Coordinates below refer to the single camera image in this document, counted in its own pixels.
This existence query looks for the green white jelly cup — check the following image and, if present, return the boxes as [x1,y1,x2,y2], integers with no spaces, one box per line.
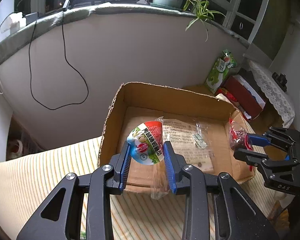
[126,120,166,201]

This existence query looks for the green snack bag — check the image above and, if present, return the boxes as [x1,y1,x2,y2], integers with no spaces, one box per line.
[205,49,237,94]

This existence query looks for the red box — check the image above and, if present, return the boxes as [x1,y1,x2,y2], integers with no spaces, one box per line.
[216,74,267,121]

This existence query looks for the clear bag of bread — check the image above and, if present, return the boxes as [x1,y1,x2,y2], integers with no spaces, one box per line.
[158,117,214,172]

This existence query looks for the cardboard box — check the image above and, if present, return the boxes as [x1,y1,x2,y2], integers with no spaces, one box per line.
[99,82,255,184]

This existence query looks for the white lace cloth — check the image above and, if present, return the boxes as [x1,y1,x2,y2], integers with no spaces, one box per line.
[247,60,295,128]

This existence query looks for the black cable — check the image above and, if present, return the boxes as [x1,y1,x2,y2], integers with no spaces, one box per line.
[28,0,96,111]

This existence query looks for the striped yellow mattress cover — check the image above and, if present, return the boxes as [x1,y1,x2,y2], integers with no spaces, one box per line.
[0,129,286,240]

